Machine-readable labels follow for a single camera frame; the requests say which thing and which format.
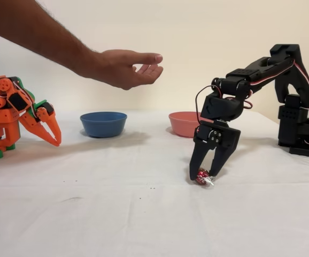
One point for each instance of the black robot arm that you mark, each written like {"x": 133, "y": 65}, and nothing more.
{"x": 290, "y": 88}

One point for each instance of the red candy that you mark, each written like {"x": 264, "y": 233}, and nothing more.
{"x": 201, "y": 177}

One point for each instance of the person's bare forearm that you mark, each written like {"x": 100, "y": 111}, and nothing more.
{"x": 37, "y": 37}

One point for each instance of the white tablecloth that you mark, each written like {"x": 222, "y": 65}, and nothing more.
{"x": 117, "y": 214}

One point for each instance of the blue bowl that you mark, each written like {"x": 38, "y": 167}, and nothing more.
{"x": 103, "y": 125}

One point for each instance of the pink bowl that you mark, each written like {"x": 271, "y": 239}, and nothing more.
{"x": 182, "y": 125}

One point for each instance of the person's bare hand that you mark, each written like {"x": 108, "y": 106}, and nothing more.
{"x": 114, "y": 69}

